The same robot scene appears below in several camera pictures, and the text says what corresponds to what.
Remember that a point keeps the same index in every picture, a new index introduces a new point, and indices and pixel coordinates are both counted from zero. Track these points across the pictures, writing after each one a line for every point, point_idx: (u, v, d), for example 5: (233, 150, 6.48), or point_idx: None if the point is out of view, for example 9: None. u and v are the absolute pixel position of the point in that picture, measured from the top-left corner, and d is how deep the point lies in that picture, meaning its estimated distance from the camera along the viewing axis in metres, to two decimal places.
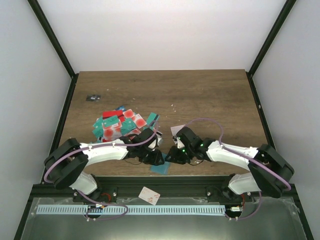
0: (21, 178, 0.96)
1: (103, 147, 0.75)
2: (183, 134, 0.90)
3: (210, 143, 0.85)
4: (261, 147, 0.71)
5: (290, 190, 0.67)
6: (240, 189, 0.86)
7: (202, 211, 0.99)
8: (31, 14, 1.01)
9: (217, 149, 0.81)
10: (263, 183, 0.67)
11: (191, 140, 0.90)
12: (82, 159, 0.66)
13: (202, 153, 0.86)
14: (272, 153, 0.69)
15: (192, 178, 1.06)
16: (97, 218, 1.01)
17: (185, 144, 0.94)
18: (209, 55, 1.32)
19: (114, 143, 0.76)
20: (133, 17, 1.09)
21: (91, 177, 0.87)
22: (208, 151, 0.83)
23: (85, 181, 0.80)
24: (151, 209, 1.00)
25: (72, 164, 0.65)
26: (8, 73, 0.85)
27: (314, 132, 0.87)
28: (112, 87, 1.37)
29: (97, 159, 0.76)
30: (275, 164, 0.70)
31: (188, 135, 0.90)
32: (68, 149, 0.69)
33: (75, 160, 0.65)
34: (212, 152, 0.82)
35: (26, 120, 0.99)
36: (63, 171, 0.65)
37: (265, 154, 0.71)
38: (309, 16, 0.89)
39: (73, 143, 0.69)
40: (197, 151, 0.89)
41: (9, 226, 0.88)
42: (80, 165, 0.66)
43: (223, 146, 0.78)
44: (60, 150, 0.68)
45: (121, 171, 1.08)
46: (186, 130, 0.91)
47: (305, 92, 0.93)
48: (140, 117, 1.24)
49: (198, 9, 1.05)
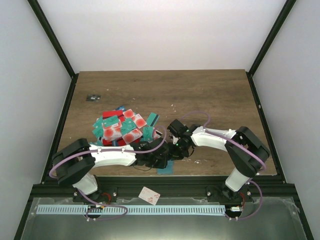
0: (20, 178, 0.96)
1: (114, 151, 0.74)
2: (171, 126, 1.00)
3: (195, 129, 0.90)
4: (239, 129, 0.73)
5: (265, 170, 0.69)
6: (238, 186, 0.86)
7: (202, 211, 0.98)
8: (30, 14, 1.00)
9: (201, 134, 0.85)
10: (239, 162, 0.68)
11: (178, 130, 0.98)
12: (89, 161, 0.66)
13: (188, 138, 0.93)
14: (249, 135, 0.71)
15: (192, 178, 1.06)
16: (97, 218, 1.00)
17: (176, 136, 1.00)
18: (209, 55, 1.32)
19: (124, 149, 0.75)
20: (132, 17, 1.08)
21: (93, 178, 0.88)
22: (192, 135, 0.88)
23: (86, 182, 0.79)
24: (152, 209, 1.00)
25: (78, 165, 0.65)
26: (7, 74, 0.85)
27: (314, 132, 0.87)
28: (112, 87, 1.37)
29: (103, 163, 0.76)
30: (252, 145, 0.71)
31: (175, 126, 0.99)
32: (78, 149, 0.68)
33: (81, 161, 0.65)
34: (196, 137, 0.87)
35: (26, 120, 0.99)
36: (70, 169, 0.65)
37: (242, 136, 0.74)
38: (310, 16, 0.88)
39: (83, 143, 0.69)
40: (184, 136, 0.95)
41: (9, 225, 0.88)
42: (86, 167, 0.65)
43: (205, 130, 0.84)
44: (70, 149, 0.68)
45: (121, 171, 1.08)
46: (174, 122, 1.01)
47: (305, 91, 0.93)
48: (140, 117, 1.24)
49: (198, 8, 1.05)
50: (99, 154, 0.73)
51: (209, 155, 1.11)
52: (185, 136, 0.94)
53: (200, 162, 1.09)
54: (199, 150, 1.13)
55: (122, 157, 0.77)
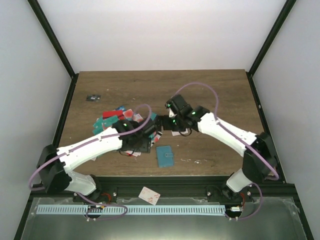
0: (20, 178, 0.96)
1: (88, 144, 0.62)
2: (172, 101, 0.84)
3: (204, 113, 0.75)
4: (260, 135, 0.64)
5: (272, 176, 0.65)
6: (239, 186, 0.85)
7: (202, 211, 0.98)
8: (30, 14, 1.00)
9: (211, 124, 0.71)
10: (251, 169, 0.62)
11: (180, 108, 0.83)
12: (58, 168, 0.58)
13: (192, 121, 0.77)
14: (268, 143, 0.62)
15: (192, 178, 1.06)
16: (97, 217, 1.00)
17: (175, 114, 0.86)
18: (209, 55, 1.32)
19: (101, 136, 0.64)
20: (132, 16, 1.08)
21: (89, 178, 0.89)
22: (199, 122, 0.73)
23: (81, 184, 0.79)
24: (152, 209, 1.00)
25: (51, 174, 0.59)
26: (8, 74, 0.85)
27: (314, 132, 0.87)
28: (112, 87, 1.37)
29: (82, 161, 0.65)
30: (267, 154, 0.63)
31: (178, 103, 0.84)
32: (48, 157, 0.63)
33: (52, 170, 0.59)
34: (203, 125, 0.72)
35: (25, 120, 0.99)
36: (47, 179, 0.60)
37: (259, 142, 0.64)
38: (309, 17, 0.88)
39: (52, 150, 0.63)
40: (187, 118, 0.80)
41: (9, 225, 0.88)
42: (58, 175, 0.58)
43: (218, 122, 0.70)
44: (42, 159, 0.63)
45: (121, 171, 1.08)
46: (177, 97, 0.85)
47: (305, 92, 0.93)
48: (140, 117, 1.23)
49: (197, 9, 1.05)
50: (69, 155, 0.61)
51: (210, 155, 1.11)
52: (189, 119, 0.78)
53: (200, 162, 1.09)
54: (199, 150, 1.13)
55: (102, 147, 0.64)
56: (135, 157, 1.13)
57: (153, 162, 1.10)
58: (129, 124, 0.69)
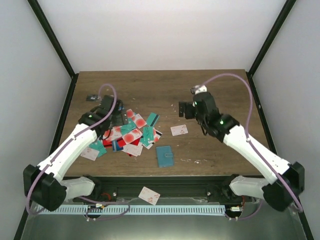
0: (20, 178, 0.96)
1: (66, 147, 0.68)
2: (204, 101, 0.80)
3: (233, 127, 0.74)
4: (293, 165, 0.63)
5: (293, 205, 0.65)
6: (241, 191, 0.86)
7: (202, 211, 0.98)
8: (30, 14, 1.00)
9: (240, 140, 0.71)
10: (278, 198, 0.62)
11: (209, 110, 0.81)
12: (50, 179, 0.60)
13: (218, 130, 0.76)
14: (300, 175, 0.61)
15: (192, 178, 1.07)
16: (97, 217, 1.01)
17: (201, 113, 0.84)
18: (209, 55, 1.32)
19: (73, 135, 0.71)
20: (132, 16, 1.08)
21: (82, 179, 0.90)
22: (227, 135, 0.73)
23: (78, 186, 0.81)
24: (152, 209, 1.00)
25: (44, 189, 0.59)
26: (8, 74, 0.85)
27: (314, 132, 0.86)
28: (112, 87, 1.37)
29: (67, 165, 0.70)
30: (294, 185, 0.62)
31: (209, 104, 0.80)
32: (33, 176, 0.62)
33: (43, 184, 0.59)
34: (232, 139, 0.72)
35: (25, 120, 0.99)
36: (42, 195, 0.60)
37: (291, 172, 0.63)
38: (309, 16, 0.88)
39: (33, 168, 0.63)
40: (214, 125, 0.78)
41: (9, 225, 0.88)
42: (52, 186, 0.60)
43: (249, 141, 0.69)
44: (26, 182, 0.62)
45: (121, 171, 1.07)
46: (209, 97, 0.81)
47: (305, 92, 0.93)
48: (140, 117, 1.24)
49: (197, 9, 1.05)
50: (53, 165, 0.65)
51: (209, 155, 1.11)
52: (216, 127, 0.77)
53: (200, 162, 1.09)
54: (199, 150, 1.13)
55: (78, 144, 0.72)
56: (135, 157, 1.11)
57: (152, 162, 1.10)
58: (93, 114, 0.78)
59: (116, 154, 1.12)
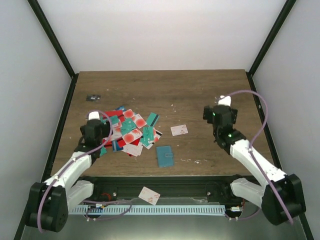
0: (21, 178, 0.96)
1: (68, 168, 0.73)
2: (220, 115, 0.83)
3: (240, 140, 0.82)
4: (290, 175, 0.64)
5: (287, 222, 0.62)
6: (240, 193, 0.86)
7: (202, 211, 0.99)
8: (31, 14, 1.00)
9: (243, 150, 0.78)
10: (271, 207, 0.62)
11: (224, 124, 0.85)
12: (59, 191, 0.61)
13: (226, 143, 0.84)
14: (297, 188, 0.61)
15: (192, 178, 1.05)
16: (97, 218, 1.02)
17: (216, 122, 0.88)
18: (209, 55, 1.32)
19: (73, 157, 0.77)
20: (132, 16, 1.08)
21: (78, 183, 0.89)
22: (233, 146, 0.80)
23: (79, 193, 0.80)
24: (151, 209, 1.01)
25: (54, 202, 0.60)
26: (8, 74, 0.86)
27: (315, 132, 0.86)
28: (112, 87, 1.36)
29: (70, 183, 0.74)
30: (292, 198, 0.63)
31: (225, 118, 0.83)
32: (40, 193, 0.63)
33: (53, 196, 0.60)
34: (236, 149, 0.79)
35: (25, 120, 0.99)
36: (50, 211, 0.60)
37: (288, 183, 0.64)
38: (309, 17, 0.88)
39: (40, 184, 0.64)
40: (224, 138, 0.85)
41: (9, 225, 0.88)
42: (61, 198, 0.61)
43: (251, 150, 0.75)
44: (32, 200, 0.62)
45: (121, 171, 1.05)
46: (226, 112, 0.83)
47: (305, 92, 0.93)
48: (140, 117, 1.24)
49: (197, 9, 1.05)
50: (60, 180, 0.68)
51: (210, 155, 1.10)
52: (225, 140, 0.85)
53: (200, 162, 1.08)
54: (199, 150, 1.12)
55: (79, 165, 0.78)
56: (135, 157, 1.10)
57: (152, 162, 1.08)
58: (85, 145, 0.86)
59: (115, 154, 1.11)
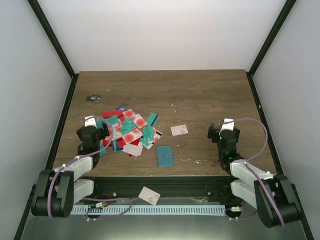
0: (21, 178, 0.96)
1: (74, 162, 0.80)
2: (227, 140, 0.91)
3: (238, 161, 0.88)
4: (279, 175, 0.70)
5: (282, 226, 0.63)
6: (239, 193, 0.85)
7: (202, 211, 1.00)
8: (30, 14, 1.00)
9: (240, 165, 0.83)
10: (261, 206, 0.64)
11: (228, 148, 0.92)
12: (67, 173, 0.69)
13: (226, 164, 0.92)
14: (285, 186, 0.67)
15: (192, 178, 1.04)
16: (97, 217, 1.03)
17: (221, 145, 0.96)
18: (209, 55, 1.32)
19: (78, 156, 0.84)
20: (132, 15, 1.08)
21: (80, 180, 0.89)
22: (233, 163, 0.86)
23: (81, 188, 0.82)
24: (152, 209, 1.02)
25: (62, 183, 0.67)
26: (8, 74, 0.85)
27: (315, 132, 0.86)
28: (112, 87, 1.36)
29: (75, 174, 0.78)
30: (284, 200, 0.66)
31: (230, 144, 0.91)
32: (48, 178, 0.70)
33: (62, 178, 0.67)
34: (235, 165, 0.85)
35: (25, 120, 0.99)
36: (58, 193, 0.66)
37: (278, 184, 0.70)
38: (309, 17, 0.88)
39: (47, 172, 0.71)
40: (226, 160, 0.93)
41: (10, 225, 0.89)
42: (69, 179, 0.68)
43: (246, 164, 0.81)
44: (41, 186, 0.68)
45: (121, 171, 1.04)
46: (232, 138, 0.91)
47: (305, 92, 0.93)
48: (140, 117, 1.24)
49: (197, 9, 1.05)
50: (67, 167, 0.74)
51: (210, 155, 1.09)
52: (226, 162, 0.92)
53: (200, 162, 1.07)
54: (199, 150, 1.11)
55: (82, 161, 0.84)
56: (135, 157, 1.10)
57: (152, 162, 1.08)
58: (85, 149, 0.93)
59: (115, 154, 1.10)
